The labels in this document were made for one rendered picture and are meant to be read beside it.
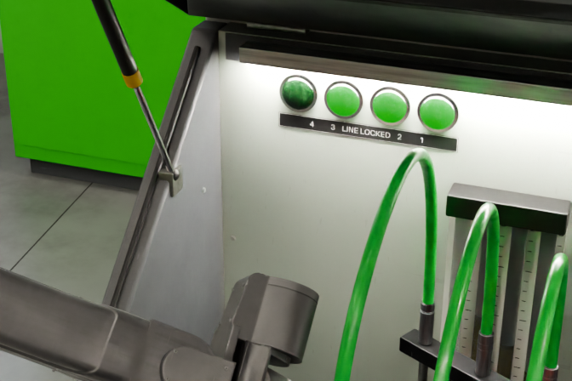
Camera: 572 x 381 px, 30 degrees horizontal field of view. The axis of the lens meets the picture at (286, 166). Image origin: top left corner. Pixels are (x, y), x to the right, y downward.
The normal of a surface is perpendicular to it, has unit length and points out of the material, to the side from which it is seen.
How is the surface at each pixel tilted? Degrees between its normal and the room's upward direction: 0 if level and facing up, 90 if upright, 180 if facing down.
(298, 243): 90
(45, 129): 90
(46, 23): 90
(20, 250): 0
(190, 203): 90
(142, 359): 53
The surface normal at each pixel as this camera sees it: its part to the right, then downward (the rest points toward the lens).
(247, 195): -0.35, 0.40
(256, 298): 0.36, -0.24
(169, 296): 0.94, 0.15
